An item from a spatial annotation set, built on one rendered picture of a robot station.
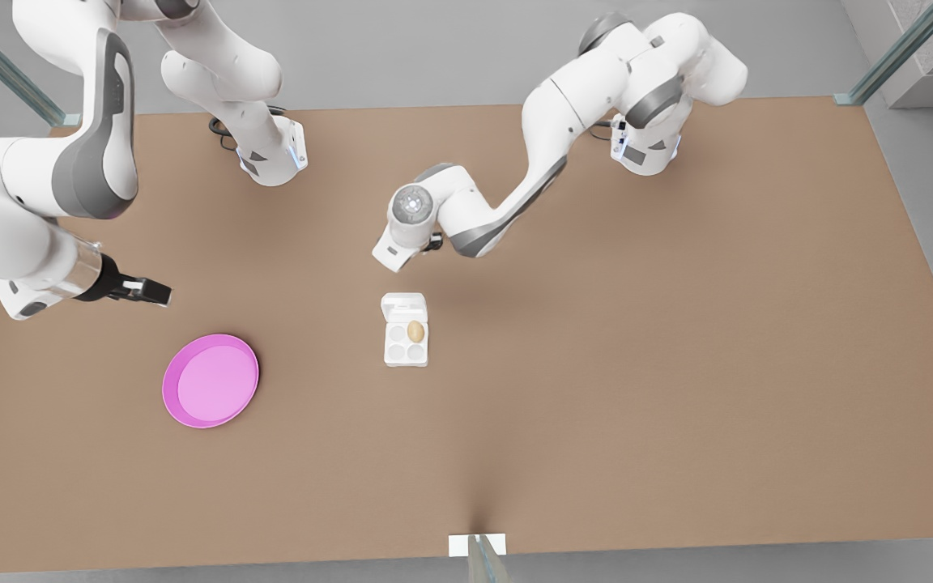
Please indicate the silver frame post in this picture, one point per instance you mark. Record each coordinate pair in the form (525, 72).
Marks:
(9, 71)
(479, 555)
(900, 53)

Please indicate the brown egg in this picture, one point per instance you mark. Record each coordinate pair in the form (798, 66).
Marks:
(415, 330)

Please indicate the white egg box base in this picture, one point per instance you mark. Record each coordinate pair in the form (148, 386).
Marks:
(406, 346)

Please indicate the pink round plate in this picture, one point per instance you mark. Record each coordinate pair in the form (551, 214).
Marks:
(211, 382)

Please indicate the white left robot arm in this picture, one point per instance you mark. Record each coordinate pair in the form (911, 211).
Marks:
(551, 121)

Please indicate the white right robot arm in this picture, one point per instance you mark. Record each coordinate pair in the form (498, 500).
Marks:
(94, 121)

